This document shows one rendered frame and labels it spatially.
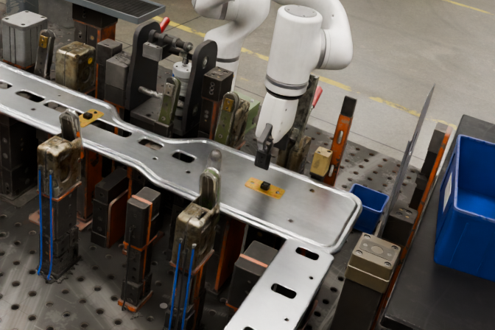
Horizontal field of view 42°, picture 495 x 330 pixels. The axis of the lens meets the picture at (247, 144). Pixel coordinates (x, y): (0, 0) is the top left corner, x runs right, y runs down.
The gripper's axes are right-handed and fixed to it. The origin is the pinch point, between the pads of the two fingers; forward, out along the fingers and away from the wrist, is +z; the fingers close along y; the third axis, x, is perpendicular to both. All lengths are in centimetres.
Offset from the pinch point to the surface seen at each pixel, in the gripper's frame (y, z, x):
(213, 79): -17.8, -2.2, -23.6
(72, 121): 15.9, 0.0, -38.6
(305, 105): -15.1, -5.4, 0.8
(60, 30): -92, 42, -130
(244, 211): 10.4, 8.7, 0.3
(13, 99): 5, 9, -65
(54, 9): -220, 100, -239
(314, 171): -10.5, 7.3, 7.5
